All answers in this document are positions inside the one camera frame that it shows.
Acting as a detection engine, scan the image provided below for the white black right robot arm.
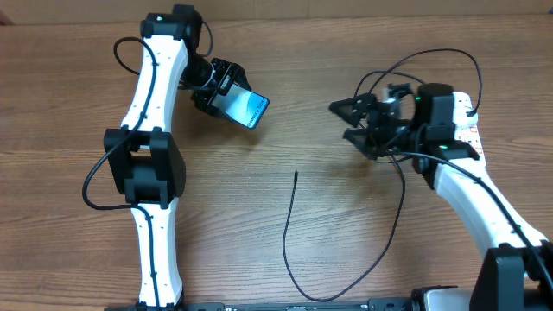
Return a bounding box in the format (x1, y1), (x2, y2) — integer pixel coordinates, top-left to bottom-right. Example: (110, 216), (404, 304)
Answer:
(329, 83), (552, 310)

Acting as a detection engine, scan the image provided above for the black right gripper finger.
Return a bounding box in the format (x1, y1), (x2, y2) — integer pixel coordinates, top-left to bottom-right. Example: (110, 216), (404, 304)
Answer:
(343, 129), (389, 160)
(329, 93), (377, 128)

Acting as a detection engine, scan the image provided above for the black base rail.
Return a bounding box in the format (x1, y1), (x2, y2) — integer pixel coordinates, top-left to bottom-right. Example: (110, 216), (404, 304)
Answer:
(103, 296), (416, 311)

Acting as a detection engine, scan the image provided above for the white charger plug adapter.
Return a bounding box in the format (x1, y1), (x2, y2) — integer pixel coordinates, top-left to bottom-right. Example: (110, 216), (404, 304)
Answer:
(453, 103), (479, 128)

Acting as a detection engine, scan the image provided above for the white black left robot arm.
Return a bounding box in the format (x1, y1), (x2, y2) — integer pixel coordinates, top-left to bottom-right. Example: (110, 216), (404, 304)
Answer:
(104, 4), (270, 310)

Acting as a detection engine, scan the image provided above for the Samsung Galaxy smartphone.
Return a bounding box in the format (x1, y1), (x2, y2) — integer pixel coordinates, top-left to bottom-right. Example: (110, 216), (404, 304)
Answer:
(213, 84), (270, 130)

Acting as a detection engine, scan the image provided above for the white power strip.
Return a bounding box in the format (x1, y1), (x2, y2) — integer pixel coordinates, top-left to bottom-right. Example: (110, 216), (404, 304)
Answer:
(453, 91), (486, 166)

